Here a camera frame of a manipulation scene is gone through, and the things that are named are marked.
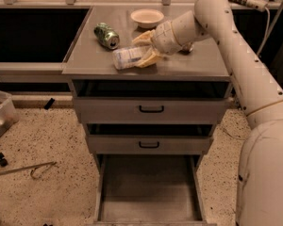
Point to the top grey drawer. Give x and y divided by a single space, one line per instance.
140 101

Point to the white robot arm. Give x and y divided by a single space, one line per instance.
260 173

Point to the bottom grey drawer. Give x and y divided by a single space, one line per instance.
148 190

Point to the metal hook rod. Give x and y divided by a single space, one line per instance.
33 167

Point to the clear plastic storage bin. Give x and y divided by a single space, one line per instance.
8 113

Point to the small black block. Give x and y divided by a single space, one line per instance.
49 103

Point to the white bowl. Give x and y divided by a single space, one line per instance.
147 18

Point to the grey drawer cabinet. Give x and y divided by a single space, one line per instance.
89 60

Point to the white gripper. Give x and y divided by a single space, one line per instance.
164 38

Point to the grey drawer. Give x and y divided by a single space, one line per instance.
140 101
149 138
148 190

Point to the middle grey drawer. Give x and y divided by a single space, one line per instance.
149 138

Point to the green soda can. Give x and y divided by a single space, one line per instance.
106 36

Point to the crushed orange soda can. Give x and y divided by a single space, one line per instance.
187 48

